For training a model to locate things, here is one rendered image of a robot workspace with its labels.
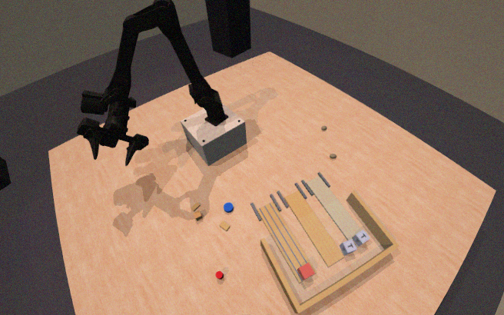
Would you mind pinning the blue short cylinder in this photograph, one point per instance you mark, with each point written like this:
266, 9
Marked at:
228, 207

